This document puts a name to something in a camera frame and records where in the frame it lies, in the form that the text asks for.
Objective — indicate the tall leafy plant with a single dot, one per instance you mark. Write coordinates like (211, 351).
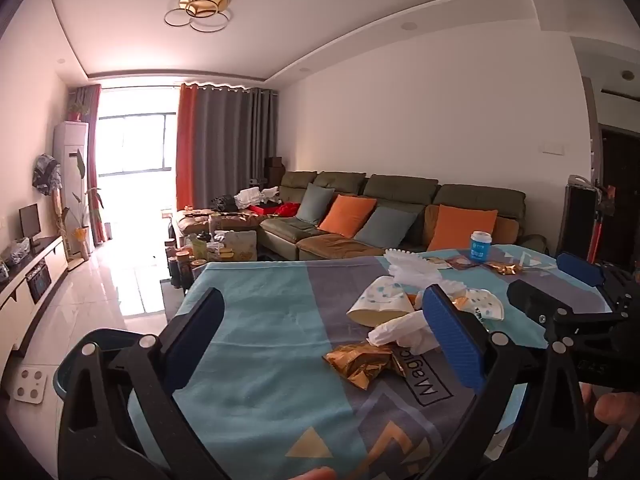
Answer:
(92, 205)

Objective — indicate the white clothes pile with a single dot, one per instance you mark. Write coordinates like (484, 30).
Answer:
(255, 196)

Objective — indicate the white wall switch plate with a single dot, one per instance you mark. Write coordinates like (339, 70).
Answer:
(553, 148)

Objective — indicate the person's left hand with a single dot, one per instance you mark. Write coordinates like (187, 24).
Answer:
(312, 475)

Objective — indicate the orange curtain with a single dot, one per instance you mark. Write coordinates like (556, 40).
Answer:
(187, 150)

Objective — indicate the brown cardboard boxes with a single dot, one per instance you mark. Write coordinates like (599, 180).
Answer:
(275, 170)

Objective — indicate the black monitor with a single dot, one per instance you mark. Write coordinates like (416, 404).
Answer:
(30, 222)

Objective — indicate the red cloth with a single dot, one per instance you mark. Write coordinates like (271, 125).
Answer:
(286, 209)

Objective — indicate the window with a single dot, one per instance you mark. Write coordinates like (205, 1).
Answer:
(135, 145)

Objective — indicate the red black tool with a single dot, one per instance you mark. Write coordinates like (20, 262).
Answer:
(600, 225)

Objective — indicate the group of jars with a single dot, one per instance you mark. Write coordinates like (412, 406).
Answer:
(182, 262)

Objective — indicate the black case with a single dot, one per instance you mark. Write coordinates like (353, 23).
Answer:
(575, 215)

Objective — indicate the red grey curtain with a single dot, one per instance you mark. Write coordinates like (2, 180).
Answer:
(94, 135)

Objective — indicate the black bag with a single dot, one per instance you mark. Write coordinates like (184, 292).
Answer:
(222, 202)

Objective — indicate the silver foil bag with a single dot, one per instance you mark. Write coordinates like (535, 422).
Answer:
(17, 252)

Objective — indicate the white bathroom scale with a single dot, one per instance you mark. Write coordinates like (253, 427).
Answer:
(32, 384)

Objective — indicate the green sofa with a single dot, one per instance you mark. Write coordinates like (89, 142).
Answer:
(400, 187)

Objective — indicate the white black TV cabinet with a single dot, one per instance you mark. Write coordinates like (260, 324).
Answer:
(15, 300)

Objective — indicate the small gold wrapper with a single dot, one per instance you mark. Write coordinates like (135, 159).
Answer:
(505, 267)

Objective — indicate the black cabinet appliance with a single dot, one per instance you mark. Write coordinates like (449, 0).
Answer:
(39, 280)

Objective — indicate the blue grey printed blanket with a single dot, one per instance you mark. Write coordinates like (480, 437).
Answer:
(275, 335)

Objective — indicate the person's right hand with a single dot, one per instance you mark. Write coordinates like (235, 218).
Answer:
(617, 410)

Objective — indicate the crushed dotted paper cup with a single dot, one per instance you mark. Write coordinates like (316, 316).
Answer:
(487, 305)

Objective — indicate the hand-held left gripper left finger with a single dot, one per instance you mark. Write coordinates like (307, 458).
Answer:
(195, 345)

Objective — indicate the blue cup with white lid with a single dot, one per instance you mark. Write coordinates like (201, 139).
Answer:
(481, 247)

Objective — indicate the white fluffy cloth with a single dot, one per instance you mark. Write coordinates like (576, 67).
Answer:
(405, 256)

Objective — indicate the small potted plant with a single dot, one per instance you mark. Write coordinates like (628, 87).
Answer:
(79, 112)

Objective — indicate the orange cushion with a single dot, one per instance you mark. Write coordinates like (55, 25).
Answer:
(347, 215)
(462, 227)

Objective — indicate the grey-blue cushion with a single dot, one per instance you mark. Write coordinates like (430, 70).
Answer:
(385, 226)
(314, 203)

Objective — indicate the covered standing fan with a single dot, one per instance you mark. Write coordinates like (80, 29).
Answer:
(47, 175)

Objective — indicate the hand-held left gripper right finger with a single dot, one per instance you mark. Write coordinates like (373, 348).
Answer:
(450, 340)

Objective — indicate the white crumpled tissue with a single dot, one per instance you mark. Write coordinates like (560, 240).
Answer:
(415, 276)
(400, 332)

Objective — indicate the white standing air conditioner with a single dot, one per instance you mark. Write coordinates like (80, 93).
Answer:
(65, 140)

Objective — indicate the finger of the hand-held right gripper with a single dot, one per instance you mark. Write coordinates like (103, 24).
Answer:
(580, 267)
(537, 302)

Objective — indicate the dark wooden door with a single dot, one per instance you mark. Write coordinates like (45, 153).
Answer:
(622, 195)

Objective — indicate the tan snack wrapper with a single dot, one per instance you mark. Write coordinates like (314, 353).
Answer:
(437, 261)

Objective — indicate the dark red packet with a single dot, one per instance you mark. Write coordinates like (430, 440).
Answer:
(462, 262)

